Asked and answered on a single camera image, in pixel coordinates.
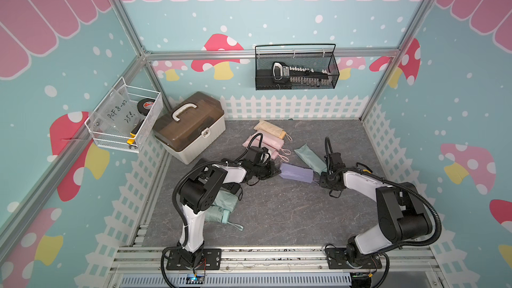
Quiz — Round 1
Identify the black umbrella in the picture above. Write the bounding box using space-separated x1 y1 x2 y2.
222 183 243 201

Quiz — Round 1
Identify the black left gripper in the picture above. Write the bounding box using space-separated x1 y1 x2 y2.
252 161 281 179

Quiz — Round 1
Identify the pink sleeved umbrella front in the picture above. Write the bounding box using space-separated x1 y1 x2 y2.
243 136 289 163

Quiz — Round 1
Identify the brown lidded white toolbox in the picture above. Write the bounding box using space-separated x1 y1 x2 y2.
153 92 225 165

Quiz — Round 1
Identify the beige sleeved umbrella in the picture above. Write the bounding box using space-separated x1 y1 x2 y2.
254 120 293 141

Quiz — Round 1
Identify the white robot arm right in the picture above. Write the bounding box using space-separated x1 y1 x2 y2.
319 137 442 268

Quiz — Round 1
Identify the yellow black tool in bin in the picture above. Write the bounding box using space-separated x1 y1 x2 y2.
127 120 143 146

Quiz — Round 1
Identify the black tape roll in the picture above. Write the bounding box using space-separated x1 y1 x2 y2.
137 98 155 117

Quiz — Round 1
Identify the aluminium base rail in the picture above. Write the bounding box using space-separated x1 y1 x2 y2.
107 245 445 288

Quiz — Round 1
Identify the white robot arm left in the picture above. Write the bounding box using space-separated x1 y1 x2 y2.
161 133 280 271

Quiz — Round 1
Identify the socket set in basket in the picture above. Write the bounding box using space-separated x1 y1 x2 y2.
271 62 333 88

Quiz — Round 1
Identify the mint green sleeved umbrella right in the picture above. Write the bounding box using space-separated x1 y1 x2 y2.
294 144 327 175

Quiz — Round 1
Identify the pink sleeved umbrella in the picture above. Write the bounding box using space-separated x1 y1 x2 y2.
253 130 291 155
243 136 289 163

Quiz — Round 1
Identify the lilac sleeved umbrella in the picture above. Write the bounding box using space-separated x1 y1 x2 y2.
280 163 319 185

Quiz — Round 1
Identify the clear acrylic wall bin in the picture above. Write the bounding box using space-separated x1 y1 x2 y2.
85 78 163 153

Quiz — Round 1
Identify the mint green sleeve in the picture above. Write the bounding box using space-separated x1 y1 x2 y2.
213 190 239 213

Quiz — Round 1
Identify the pink sleeved umbrella rear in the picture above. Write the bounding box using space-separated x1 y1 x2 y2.
253 130 291 155

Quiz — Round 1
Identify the black wire wall basket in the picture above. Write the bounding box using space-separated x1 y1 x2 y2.
254 43 339 90

